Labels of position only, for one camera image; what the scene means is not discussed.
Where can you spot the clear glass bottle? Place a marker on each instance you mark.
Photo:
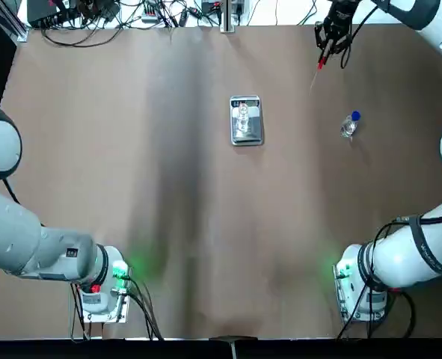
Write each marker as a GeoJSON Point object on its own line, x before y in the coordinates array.
{"type": "Point", "coordinates": [243, 119]}

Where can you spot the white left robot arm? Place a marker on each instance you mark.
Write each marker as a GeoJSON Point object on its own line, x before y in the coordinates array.
{"type": "Point", "coordinates": [15, 239]}

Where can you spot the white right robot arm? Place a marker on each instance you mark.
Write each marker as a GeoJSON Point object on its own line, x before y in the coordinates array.
{"type": "Point", "coordinates": [404, 258]}

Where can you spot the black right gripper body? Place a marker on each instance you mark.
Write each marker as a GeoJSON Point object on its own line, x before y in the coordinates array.
{"type": "Point", "coordinates": [341, 15]}

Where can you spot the grey usb hub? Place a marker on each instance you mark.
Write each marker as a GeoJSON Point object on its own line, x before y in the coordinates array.
{"type": "Point", "coordinates": [154, 16]}

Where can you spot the red-bulb glass dropper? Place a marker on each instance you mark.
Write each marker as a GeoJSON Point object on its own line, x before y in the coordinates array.
{"type": "Point", "coordinates": [322, 61]}

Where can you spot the black box with red logo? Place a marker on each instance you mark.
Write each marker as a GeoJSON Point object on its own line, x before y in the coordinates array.
{"type": "Point", "coordinates": [48, 13]}

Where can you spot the clear blue-capped dropper bottle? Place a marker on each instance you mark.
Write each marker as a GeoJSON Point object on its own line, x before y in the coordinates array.
{"type": "Point", "coordinates": [349, 127]}

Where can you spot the aluminium frame post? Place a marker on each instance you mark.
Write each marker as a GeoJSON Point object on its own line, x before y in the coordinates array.
{"type": "Point", "coordinates": [228, 16]}
{"type": "Point", "coordinates": [16, 22]}

